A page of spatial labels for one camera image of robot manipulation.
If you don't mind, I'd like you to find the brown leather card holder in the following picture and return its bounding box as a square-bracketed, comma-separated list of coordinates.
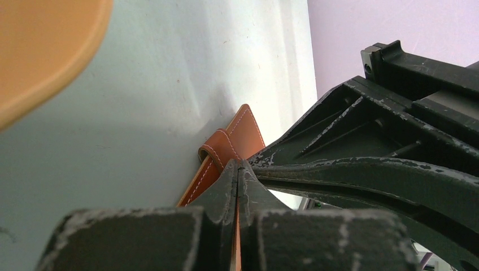
[176, 104, 267, 271]

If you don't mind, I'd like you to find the orange plastic tray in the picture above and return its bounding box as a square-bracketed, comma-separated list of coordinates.
[1, 1, 114, 129]

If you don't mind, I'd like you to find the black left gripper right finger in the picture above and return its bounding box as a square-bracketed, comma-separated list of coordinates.
[238, 161, 419, 270]

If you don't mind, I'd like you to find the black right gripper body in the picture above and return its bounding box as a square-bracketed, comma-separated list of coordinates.
[361, 41, 478, 146]

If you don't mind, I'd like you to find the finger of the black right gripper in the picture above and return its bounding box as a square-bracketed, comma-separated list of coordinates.
[252, 157, 478, 270]
[249, 76, 478, 176]

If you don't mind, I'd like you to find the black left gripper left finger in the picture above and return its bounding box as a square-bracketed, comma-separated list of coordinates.
[36, 160, 238, 270]

